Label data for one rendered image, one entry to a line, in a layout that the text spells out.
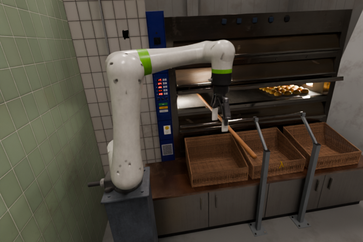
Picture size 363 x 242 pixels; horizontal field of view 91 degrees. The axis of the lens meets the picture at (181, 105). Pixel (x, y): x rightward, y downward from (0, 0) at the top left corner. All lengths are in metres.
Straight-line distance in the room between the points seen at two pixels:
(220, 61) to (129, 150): 0.52
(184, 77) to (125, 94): 1.30
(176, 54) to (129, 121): 0.37
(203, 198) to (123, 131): 1.38
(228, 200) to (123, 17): 1.96
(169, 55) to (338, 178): 2.19
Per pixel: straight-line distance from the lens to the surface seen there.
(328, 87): 2.74
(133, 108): 0.64
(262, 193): 2.03
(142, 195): 0.97
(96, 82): 1.94
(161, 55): 0.81
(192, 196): 1.87
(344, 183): 2.66
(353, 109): 4.42
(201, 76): 1.90
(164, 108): 1.90
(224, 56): 0.81
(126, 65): 0.60
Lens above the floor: 1.87
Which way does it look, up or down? 19 degrees down
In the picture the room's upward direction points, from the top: 3 degrees counter-clockwise
